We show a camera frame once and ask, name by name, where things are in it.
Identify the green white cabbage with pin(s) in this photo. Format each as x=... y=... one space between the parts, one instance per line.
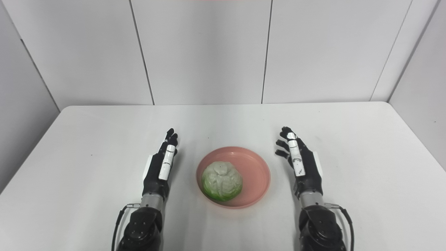
x=222 y=181

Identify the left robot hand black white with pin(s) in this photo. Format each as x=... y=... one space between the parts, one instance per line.
x=160 y=167

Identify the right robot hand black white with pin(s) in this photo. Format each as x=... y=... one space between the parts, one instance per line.
x=301 y=164

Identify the pink round plate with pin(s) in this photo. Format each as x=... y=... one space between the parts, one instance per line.
x=251 y=174

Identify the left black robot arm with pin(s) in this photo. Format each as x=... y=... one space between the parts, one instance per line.
x=141 y=228

